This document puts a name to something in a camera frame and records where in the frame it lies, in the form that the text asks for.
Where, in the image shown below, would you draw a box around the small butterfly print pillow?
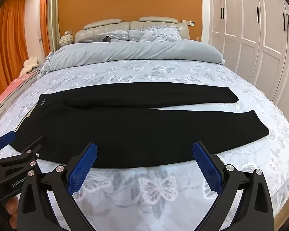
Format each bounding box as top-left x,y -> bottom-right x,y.
97,29 -> 133,42

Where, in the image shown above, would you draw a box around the pink blanket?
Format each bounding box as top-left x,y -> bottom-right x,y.
0,70 -> 40,117

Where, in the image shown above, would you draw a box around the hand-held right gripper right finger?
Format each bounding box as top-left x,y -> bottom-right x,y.
192,141 -> 275,231

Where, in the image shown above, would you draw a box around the white flower-shaped cushion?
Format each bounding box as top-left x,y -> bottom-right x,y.
22,57 -> 40,75

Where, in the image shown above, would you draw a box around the grey duvet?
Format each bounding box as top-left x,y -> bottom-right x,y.
40,39 -> 226,76

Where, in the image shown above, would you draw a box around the white wardrobe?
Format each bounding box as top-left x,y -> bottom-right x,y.
208,0 -> 289,127

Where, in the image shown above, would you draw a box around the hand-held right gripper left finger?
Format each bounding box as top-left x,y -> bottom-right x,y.
17,142 -> 98,231

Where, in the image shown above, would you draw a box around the wide orange curtain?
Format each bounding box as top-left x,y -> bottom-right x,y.
0,0 -> 29,103

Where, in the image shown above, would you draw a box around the grey patterned pillows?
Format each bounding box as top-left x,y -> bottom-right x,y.
74,16 -> 191,44

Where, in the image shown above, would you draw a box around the cream door frame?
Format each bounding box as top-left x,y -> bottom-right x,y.
47,0 -> 60,53

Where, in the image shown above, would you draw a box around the narrow orange curtain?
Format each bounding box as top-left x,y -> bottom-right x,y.
39,0 -> 51,53

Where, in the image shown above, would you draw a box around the white flower ornament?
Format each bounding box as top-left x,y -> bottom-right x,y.
59,34 -> 74,47

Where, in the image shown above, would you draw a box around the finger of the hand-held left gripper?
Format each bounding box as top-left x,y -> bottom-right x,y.
0,135 -> 47,167
0,131 -> 17,160

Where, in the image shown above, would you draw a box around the bed with butterfly print sheet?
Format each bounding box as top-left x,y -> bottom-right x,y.
0,58 -> 289,231

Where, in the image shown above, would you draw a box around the black pants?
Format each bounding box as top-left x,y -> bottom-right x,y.
11,82 -> 270,169

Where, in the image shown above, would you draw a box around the person's left hand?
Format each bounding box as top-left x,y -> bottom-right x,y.
2,195 -> 22,231

